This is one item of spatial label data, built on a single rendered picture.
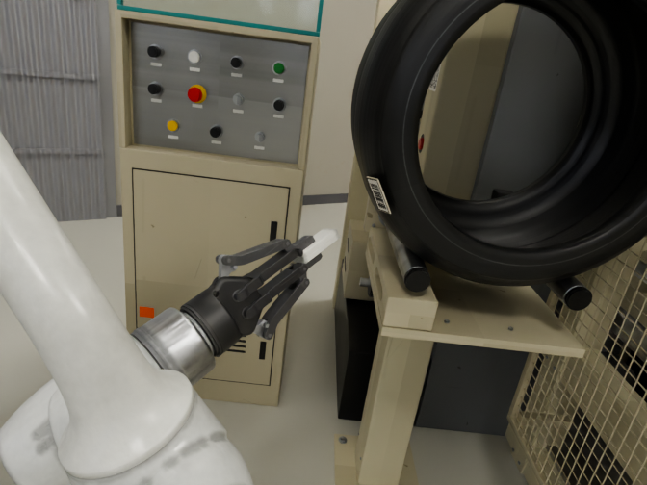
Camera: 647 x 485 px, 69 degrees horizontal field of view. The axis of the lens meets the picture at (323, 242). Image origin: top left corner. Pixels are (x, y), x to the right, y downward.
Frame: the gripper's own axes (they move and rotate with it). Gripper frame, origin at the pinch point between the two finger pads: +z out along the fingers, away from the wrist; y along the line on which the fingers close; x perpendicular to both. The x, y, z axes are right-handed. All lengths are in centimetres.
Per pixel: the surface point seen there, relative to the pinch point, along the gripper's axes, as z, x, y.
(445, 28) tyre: 25.8, 11.9, -19.1
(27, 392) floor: -46, -140, 39
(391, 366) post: 29, -37, 58
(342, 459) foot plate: 14, -62, 94
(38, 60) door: 48, -262, -82
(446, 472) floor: 36, -42, 112
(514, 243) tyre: 42.7, 1.4, 25.6
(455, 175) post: 53, -15, 14
